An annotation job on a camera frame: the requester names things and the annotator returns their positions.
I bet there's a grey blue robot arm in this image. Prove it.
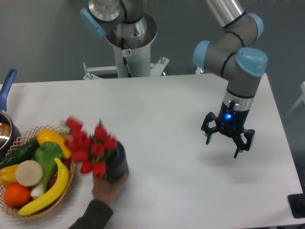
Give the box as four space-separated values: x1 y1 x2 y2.
80 0 268 153

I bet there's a beige round slice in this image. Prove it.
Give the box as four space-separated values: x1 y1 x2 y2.
15 160 43 187

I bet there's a woven wicker basket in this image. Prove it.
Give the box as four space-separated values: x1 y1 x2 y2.
0 125 76 220

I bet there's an orange fruit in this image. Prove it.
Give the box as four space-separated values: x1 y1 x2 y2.
3 183 31 207

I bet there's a yellow banana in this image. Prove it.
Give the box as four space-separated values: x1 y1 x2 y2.
18 157 70 217

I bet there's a yellow lemon squash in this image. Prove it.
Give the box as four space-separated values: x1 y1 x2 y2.
37 129 71 159

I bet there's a dark grey ribbed vase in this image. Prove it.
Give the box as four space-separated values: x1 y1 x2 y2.
106 141 129 183

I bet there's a yellow bell pepper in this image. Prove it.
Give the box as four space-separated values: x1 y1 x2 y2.
0 164 19 187

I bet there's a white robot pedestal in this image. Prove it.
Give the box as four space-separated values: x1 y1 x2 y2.
80 8 169 78

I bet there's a dark red vegetable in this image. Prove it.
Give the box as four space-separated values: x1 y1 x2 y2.
48 159 71 190

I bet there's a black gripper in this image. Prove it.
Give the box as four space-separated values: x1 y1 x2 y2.
201 102 255 158

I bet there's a blue handled saucepan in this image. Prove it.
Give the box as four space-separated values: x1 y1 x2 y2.
0 69 20 162

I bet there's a red tulip bouquet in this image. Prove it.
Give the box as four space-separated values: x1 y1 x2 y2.
65 115 118 179

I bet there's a green bok choy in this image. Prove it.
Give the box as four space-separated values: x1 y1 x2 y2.
30 141 63 199

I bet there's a black device at edge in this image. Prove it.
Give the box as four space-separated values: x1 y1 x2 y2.
287 193 305 219

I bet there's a green cucumber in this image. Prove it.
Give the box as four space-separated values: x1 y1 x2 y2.
0 139 40 169

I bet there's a white frame at right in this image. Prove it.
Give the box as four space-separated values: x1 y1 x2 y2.
284 82 305 119

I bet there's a person's hand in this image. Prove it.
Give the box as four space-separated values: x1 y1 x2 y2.
92 174 128 207

